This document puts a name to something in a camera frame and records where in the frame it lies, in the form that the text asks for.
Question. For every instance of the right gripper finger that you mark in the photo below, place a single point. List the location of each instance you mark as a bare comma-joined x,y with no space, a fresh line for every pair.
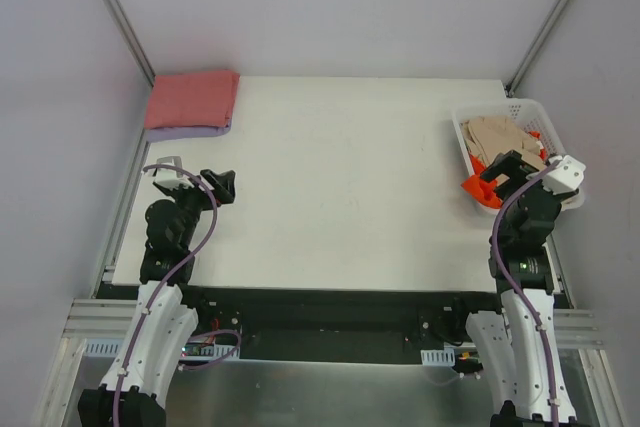
517,174
505,164

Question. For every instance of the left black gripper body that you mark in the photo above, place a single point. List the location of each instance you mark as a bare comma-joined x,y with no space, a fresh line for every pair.
211,187

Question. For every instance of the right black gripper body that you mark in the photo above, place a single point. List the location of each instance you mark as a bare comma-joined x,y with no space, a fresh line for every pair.
516,176

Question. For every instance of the beige t shirt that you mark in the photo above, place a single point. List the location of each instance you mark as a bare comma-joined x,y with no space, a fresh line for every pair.
487,137

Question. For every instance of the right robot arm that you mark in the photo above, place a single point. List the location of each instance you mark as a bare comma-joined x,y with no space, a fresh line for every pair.
517,344

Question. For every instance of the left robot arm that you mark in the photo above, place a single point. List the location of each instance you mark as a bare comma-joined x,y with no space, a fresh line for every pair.
133,391

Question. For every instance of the orange t shirt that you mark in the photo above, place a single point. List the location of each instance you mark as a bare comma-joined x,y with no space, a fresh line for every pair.
483,192

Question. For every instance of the white plastic basket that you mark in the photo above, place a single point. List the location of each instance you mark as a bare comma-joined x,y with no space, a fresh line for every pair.
527,114

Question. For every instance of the folded lavender t shirt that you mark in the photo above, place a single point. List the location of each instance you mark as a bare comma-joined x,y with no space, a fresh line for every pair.
160,134

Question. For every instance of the folded pink t shirt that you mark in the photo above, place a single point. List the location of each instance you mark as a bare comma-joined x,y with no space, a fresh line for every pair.
200,99

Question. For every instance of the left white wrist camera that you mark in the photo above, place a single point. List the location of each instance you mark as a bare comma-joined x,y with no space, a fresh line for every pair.
168,178

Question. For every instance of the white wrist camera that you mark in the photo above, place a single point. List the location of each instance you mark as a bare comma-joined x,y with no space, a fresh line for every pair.
565,174
168,178

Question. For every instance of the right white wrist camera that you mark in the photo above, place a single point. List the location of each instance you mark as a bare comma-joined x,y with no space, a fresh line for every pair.
565,174

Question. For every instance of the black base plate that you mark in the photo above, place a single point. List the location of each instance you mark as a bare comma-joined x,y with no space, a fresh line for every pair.
366,327

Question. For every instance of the aluminium front rail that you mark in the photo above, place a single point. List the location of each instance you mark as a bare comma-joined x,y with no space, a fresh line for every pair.
110,318

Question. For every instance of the left white cable duct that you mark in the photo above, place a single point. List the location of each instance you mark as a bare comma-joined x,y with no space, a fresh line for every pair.
194,352

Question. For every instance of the white cable duct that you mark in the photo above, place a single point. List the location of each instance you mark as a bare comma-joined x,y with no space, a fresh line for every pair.
194,352
447,357

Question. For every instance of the right white cable duct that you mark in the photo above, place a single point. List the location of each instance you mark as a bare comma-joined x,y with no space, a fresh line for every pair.
447,357

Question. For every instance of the right aluminium frame post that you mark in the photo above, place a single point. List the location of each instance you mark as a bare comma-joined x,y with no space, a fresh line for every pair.
551,21

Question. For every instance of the aluminium frame post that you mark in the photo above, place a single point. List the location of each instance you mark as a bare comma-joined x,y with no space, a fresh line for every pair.
551,21
131,40

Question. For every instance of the left aluminium frame post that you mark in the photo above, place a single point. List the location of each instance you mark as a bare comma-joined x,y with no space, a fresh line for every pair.
131,40

